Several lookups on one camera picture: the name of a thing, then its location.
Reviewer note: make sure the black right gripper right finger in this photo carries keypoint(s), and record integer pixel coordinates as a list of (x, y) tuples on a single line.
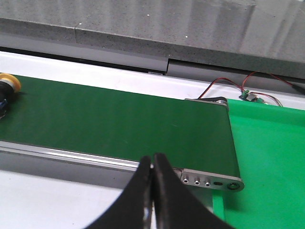
[(175, 206)]

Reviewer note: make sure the aluminium conveyor frame rail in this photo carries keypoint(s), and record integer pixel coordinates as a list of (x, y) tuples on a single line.
[(95, 170)]

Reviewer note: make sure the grey stone countertop ledge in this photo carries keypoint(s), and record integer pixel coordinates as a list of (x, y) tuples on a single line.
[(255, 35)]

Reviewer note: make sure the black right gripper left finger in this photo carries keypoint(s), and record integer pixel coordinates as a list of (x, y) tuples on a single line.
[(133, 208)]

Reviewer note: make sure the small green circuit board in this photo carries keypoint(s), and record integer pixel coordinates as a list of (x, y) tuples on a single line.
[(251, 97)]

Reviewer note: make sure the green conveyor belt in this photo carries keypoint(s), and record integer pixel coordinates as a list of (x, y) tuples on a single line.
[(193, 135)]

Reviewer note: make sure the yellow mushroom push button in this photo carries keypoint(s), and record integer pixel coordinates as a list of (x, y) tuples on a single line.
[(9, 84)]

